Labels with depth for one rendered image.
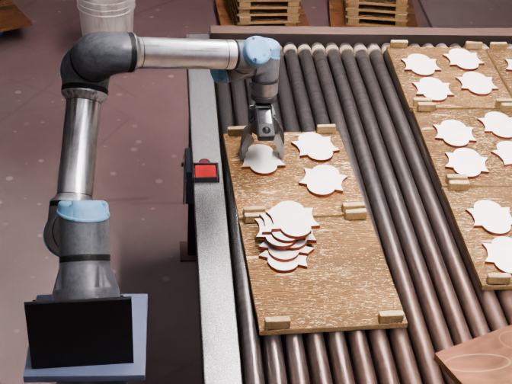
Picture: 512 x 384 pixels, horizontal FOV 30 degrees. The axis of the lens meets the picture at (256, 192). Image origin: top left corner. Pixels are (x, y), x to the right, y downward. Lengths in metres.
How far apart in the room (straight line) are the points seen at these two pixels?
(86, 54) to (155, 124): 2.34
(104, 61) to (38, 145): 2.24
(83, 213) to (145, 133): 2.40
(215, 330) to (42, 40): 3.40
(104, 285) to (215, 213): 0.50
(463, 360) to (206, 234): 0.78
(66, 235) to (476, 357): 0.93
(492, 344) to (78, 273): 0.92
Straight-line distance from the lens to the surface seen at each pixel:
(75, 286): 2.16
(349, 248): 2.45
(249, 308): 2.28
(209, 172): 2.69
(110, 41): 2.30
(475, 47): 3.48
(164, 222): 4.01
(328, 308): 2.28
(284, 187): 2.64
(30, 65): 5.17
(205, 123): 2.93
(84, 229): 2.18
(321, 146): 2.80
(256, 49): 2.40
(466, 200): 2.70
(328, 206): 2.58
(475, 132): 3.00
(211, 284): 2.35
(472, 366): 2.07
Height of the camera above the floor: 2.48
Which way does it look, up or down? 36 degrees down
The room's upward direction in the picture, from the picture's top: 4 degrees clockwise
